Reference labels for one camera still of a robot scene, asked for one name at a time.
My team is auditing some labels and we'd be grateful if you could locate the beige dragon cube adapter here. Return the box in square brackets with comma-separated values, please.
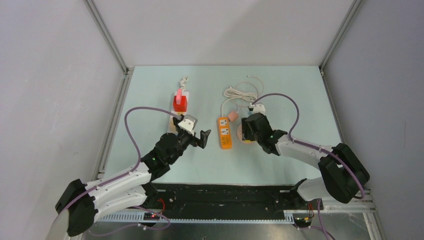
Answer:
[168, 117, 178, 134]

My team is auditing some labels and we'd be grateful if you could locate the pink round power strip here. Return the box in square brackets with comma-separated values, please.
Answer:
[236, 124, 245, 144]

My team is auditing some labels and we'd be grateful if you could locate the red cube socket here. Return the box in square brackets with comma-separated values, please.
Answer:
[172, 95, 188, 113]

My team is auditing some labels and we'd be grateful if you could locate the pink plug adapter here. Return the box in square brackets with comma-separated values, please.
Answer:
[175, 88, 183, 105]

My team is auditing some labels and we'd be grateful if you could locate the white multicolour power strip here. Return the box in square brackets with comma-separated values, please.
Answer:
[167, 89, 190, 134]

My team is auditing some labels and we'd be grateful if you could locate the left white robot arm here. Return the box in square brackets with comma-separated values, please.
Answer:
[55, 130, 211, 239]

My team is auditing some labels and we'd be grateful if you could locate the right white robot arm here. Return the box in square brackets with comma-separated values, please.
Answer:
[241, 113, 370, 209]

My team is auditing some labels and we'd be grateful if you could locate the salmon pink charger plug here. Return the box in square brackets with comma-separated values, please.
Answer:
[227, 111, 239, 122]

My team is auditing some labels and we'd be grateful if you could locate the orange power strip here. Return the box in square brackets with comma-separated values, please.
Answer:
[217, 117, 233, 150]

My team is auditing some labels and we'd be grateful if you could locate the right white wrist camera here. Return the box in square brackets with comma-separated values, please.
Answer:
[247, 103, 266, 116]

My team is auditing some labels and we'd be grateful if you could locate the white bundled cable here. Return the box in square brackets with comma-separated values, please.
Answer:
[220, 86, 259, 117]

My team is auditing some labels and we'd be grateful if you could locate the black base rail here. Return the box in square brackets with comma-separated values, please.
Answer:
[140, 183, 324, 223]

